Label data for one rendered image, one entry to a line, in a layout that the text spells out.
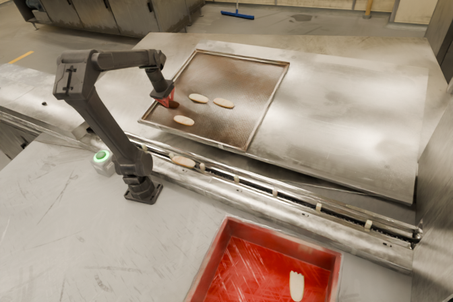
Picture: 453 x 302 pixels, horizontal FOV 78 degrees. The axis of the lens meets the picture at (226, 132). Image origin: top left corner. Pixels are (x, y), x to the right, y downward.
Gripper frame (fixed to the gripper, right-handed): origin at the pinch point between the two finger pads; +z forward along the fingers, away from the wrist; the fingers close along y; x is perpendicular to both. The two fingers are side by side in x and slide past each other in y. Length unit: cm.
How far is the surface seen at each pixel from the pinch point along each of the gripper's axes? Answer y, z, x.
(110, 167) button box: -36.0, 0.1, 5.9
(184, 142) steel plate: -13.1, 8.0, -12.3
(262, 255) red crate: -46, 3, -59
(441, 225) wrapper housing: -31, -17, -95
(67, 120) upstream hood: -23.7, -4.4, 38.2
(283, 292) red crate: -52, 1, -67
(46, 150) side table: -37, 3, 45
